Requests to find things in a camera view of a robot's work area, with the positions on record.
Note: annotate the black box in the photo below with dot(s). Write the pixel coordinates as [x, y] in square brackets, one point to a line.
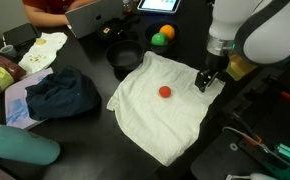
[20, 33]

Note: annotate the lavender paper booklet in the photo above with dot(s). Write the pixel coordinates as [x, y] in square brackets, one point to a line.
[13, 106]

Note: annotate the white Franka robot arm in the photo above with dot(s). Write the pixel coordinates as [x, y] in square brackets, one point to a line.
[258, 30]

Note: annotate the white cloth towel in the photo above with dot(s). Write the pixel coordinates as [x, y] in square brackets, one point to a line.
[151, 116]

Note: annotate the white rounded plastic device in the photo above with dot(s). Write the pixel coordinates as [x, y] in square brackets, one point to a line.
[256, 176]

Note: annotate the tablet with lit screen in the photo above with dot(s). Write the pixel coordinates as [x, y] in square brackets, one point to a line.
[158, 5]

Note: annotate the black rounded mat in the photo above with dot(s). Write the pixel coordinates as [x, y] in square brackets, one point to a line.
[218, 160]

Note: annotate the stained white napkin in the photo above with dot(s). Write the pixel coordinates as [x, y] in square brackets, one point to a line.
[43, 51]

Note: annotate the black pegboard base plate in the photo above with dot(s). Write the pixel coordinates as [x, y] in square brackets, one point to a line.
[278, 116]

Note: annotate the silver laptop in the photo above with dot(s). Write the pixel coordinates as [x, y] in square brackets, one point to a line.
[91, 16]

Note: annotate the orange ball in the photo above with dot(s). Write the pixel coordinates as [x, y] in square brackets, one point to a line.
[167, 31]

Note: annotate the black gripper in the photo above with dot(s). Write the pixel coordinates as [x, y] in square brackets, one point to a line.
[215, 63]

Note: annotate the empty black bowl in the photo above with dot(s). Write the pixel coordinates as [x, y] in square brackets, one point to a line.
[125, 55]

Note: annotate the person forearm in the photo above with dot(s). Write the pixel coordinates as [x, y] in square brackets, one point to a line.
[45, 18]

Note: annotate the small red ball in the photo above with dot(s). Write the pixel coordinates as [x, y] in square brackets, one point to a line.
[165, 91]

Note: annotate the small brown glass bottle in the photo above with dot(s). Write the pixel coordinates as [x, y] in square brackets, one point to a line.
[127, 6]

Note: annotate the person torso red shirt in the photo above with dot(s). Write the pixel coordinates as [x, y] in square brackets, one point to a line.
[51, 3]

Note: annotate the dark blue cloth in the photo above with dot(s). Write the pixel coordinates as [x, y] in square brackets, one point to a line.
[61, 95]

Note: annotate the black pouch orange tag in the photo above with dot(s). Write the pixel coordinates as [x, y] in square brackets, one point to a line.
[115, 30]

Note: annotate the teal water bottle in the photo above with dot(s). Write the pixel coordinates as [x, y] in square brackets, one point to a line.
[18, 145]

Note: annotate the black fruit bowl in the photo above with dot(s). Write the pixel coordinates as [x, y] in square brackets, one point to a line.
[149, 32]

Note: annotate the green ball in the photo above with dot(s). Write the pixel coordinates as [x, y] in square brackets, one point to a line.
[159, 39]

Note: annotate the dark red snack bag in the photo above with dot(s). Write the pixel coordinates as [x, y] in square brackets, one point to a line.
[5, 62]

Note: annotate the small grey cup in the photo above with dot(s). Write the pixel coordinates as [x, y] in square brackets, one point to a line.
[8, 51]

